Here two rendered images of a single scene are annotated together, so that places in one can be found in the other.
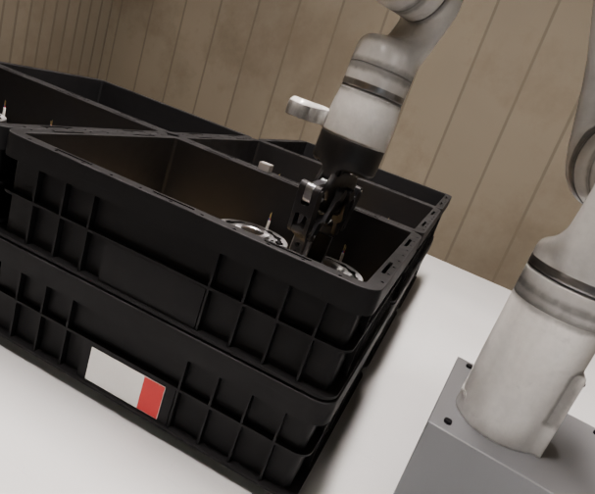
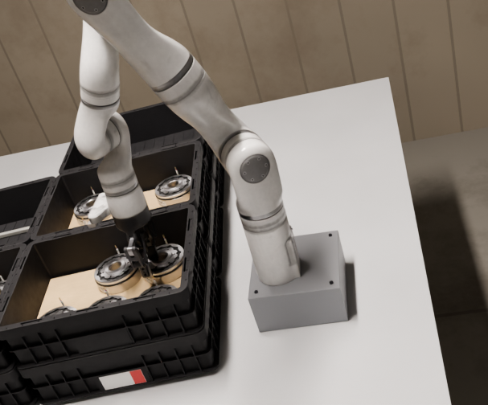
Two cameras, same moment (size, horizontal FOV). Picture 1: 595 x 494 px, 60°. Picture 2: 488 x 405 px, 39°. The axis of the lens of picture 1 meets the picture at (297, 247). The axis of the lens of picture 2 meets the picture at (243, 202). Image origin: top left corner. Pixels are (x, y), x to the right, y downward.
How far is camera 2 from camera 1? 93 cm
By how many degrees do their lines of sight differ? 16
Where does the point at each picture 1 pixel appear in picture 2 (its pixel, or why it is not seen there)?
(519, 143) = not seen: outside the picture
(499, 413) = (271, 275)
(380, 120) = (134, 200)
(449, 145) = not seen: outside the picture
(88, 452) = not seen: outside the picture
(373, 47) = (107, 178)
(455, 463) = (268, 305)
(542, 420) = (289, 265)
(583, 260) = (251, 210)
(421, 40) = (123, 155)
